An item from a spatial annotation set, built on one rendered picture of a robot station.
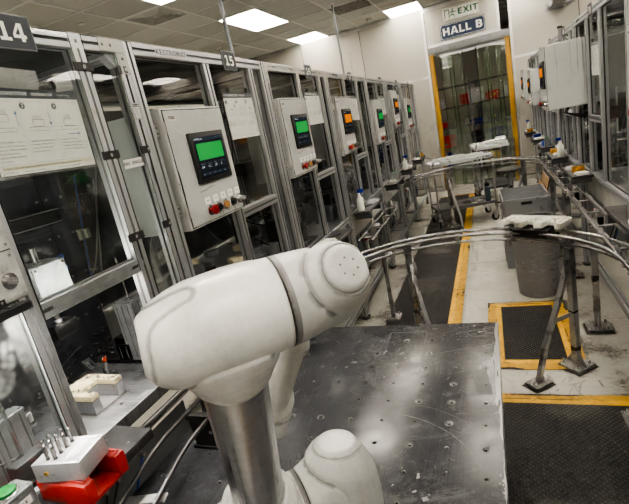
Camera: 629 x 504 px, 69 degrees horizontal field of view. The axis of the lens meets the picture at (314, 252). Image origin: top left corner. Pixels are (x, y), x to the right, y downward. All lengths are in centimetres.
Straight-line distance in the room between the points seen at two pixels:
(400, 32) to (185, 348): 902
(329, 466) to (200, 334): 58
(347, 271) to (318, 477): 60
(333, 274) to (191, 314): 18
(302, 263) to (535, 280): 346
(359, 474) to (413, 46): 869
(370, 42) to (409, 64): 85
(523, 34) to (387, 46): 232
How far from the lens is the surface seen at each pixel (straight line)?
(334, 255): 58
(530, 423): 267
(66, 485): 129
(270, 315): 57
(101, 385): 174
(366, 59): 949
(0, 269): 130
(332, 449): 108
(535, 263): 393
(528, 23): 930
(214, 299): 57
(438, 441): 150
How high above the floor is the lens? 162
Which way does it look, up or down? 15 degrees down
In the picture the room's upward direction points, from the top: 12 degrees counter-clockwise
